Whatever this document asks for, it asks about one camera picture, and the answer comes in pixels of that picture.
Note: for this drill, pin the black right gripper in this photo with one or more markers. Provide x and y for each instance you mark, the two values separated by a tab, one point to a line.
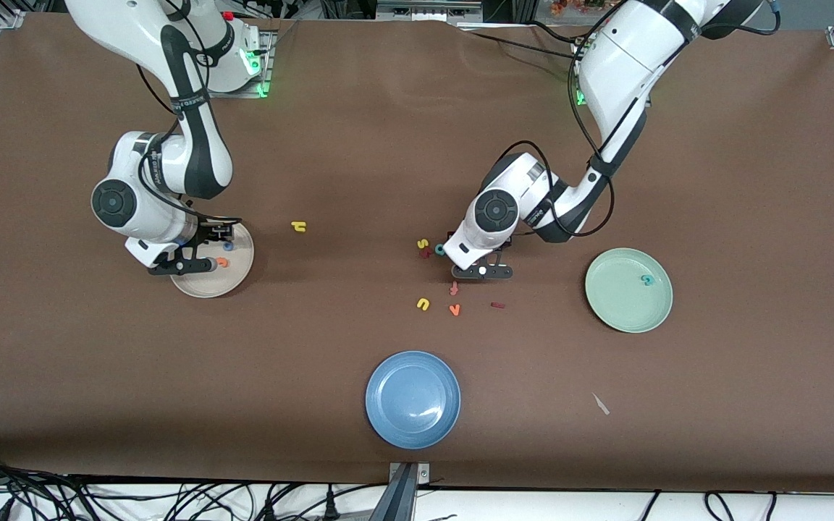
208	231

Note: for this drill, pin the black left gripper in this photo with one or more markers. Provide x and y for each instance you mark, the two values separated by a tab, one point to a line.
502	246

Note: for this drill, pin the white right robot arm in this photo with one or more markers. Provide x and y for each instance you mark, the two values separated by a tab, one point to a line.
127	36

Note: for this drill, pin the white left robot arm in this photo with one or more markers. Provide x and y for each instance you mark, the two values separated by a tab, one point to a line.
620	65

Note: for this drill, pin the beige brown plate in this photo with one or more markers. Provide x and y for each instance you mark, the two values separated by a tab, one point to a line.
229	278

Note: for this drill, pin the light green plate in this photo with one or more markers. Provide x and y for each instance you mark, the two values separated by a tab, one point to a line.
627	289

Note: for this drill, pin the blue plate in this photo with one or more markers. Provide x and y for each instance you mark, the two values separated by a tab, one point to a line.
413	399

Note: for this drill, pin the grey power strip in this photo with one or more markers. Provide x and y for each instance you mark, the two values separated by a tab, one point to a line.
428	10

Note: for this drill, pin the orange artificial flowers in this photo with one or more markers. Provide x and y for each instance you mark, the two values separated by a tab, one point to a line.
576	6

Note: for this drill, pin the black power plug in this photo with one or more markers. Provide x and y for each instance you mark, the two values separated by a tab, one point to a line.
269	512
330	510

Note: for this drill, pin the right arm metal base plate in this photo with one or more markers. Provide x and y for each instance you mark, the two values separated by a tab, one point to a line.
266	72

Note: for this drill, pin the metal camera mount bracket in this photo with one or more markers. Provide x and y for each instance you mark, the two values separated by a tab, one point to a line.
406	481

